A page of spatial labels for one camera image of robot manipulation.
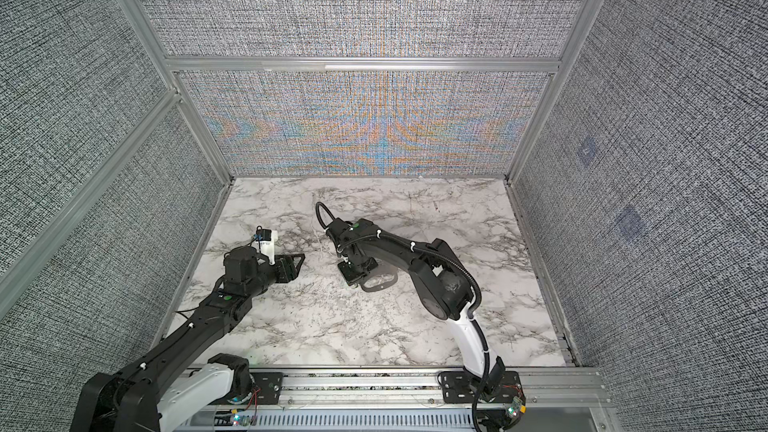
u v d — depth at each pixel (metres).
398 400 0.73
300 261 0.82
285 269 0.73
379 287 0.91
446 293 0.53
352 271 0.81
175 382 0.48
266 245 0.75
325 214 0.87
